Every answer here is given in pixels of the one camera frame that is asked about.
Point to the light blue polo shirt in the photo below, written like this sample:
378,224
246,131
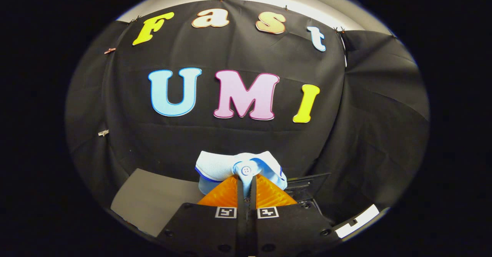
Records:
219,164

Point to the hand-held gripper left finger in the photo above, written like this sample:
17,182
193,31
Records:
241,226

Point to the small silver clip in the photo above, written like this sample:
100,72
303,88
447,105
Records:
103,132

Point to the black backdrop cloth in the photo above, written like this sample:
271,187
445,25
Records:
230,134

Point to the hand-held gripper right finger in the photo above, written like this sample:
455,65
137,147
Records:
253,230

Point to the small copper clip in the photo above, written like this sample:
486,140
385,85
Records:
110,50

